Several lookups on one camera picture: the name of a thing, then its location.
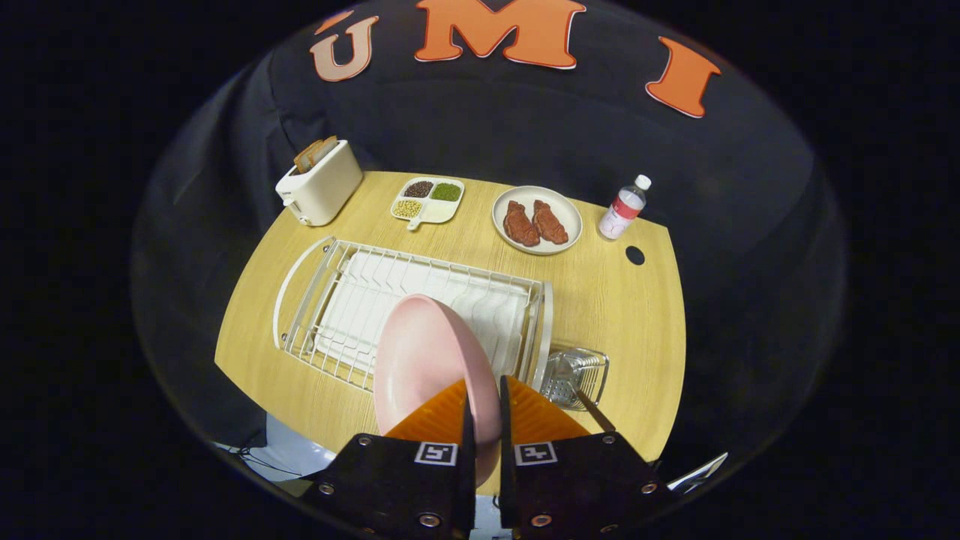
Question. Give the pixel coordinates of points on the pink plate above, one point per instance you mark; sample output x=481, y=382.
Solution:
x=427, y=352

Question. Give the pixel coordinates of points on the metal mesh basket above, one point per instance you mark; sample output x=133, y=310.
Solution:
x=570, y=371

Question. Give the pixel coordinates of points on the toasted bread slice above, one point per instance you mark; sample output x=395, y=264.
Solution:
x=324, y=148
x=304, y=157

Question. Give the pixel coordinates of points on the black backdrop cloth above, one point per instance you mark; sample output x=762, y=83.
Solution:
x=525, y=127

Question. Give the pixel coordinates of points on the white drain tray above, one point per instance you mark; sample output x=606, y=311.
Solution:
x=352, y=300

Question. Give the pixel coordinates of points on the red raw steak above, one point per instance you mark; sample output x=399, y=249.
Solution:
x=550, y=223
x=519, y=225

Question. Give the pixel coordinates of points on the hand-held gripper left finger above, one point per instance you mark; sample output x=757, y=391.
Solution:
x=469, y=480

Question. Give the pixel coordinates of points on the white round steak dish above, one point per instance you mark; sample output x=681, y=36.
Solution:
x=540, y=193

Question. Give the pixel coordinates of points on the white toaster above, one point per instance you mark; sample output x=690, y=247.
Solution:
x=322, y=191

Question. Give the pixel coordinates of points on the clear water bottle red label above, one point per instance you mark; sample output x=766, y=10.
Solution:
x=621, y=214

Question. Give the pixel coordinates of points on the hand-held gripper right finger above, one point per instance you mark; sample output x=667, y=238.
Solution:
x=506, y=480

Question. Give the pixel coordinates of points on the white divided bean tray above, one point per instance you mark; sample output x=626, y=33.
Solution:
x=439, y=214

